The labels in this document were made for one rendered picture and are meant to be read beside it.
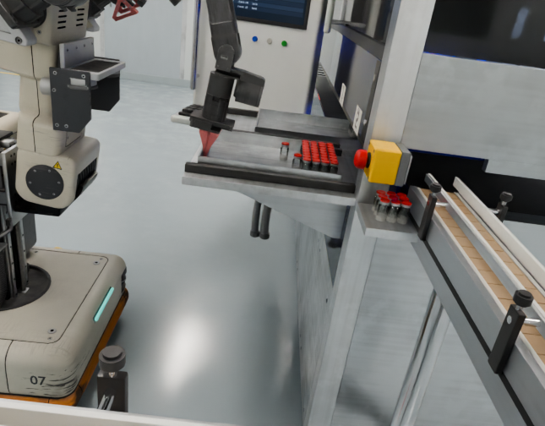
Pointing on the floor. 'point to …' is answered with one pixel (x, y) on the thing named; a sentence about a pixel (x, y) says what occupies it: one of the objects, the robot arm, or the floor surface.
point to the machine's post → (391, 106)
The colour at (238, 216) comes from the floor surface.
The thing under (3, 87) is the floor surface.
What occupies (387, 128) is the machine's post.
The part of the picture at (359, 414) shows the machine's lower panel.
